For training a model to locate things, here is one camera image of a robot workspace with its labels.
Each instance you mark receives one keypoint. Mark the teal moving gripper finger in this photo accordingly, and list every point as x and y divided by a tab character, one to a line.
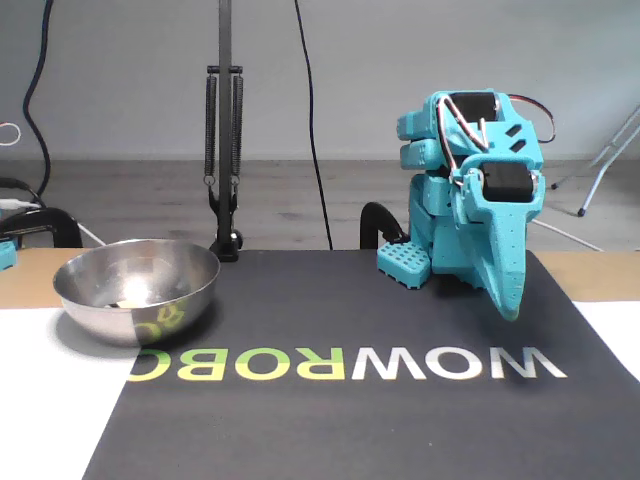
507	250

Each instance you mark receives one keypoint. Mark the black table clamp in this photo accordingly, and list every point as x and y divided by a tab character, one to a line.
372	215
50	217

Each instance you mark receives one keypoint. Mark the metal bowl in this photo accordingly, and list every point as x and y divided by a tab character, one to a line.
135	320

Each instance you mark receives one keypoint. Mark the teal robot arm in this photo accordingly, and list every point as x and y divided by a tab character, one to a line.
425	240

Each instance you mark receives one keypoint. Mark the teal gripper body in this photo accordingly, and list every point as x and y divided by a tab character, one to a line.
506	212

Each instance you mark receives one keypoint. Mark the teal fixed gripper finger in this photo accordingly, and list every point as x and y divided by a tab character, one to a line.
472	250

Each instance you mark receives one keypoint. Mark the black WOWROBO mat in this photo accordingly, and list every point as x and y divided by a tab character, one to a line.
300	425

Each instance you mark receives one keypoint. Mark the beige wooden ball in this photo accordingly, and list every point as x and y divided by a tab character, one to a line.
130	303

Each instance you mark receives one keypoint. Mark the small teal block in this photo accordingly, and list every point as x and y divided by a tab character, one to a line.
6	255

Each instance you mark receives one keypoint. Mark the white tripod legs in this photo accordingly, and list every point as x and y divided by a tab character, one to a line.
594	187

